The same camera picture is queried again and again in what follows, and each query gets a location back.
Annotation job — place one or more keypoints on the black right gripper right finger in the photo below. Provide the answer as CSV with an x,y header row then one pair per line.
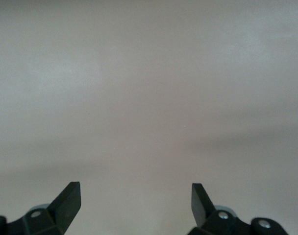
x,y
207,218

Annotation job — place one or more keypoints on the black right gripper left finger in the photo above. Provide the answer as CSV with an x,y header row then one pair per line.
x,y
58,213

